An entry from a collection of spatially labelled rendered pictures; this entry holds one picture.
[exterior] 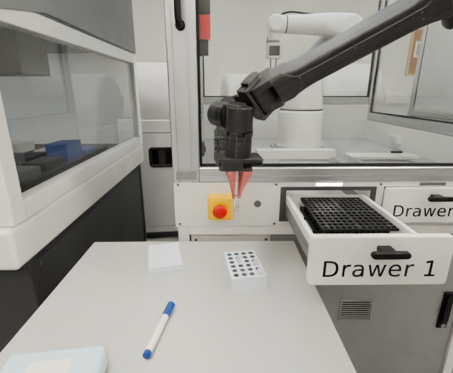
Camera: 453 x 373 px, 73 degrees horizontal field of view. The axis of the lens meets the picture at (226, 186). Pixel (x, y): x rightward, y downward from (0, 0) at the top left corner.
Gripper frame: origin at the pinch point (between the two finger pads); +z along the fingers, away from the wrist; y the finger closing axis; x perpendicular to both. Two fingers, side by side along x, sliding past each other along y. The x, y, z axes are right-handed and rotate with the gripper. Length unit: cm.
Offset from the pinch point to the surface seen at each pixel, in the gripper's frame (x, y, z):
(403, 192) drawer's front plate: -14, -53, 5
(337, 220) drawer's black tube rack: 0.2, -25.6, 7.3
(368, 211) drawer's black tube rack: -4.4, -36.6, 7.0
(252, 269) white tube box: 3.7, -4.2, 18.0
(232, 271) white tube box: 3.6, 0.8, 18.2
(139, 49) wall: -337, 66, -54
